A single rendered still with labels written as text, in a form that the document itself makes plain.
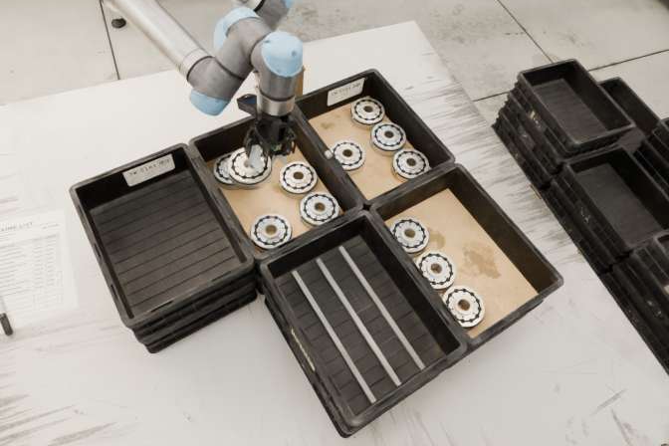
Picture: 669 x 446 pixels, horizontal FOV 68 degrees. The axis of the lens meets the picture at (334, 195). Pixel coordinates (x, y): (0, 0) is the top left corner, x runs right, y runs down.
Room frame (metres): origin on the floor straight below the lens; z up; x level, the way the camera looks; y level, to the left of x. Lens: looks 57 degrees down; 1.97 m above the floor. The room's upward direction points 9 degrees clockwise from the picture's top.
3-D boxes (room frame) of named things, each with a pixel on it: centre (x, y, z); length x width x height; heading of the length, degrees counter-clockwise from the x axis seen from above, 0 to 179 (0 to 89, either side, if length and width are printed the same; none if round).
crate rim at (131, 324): (0.53, 0.39, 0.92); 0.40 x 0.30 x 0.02; 39
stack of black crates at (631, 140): (1.72, -1.24, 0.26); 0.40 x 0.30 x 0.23; 29
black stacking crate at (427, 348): (0.41, -0.09, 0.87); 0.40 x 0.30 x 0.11; 39
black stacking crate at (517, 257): (0.60, -0.32, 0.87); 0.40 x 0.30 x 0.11; 39
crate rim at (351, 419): (0.41, -0.09, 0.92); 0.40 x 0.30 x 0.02; 39
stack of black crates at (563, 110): (1.52, -0.89, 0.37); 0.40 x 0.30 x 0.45; 29
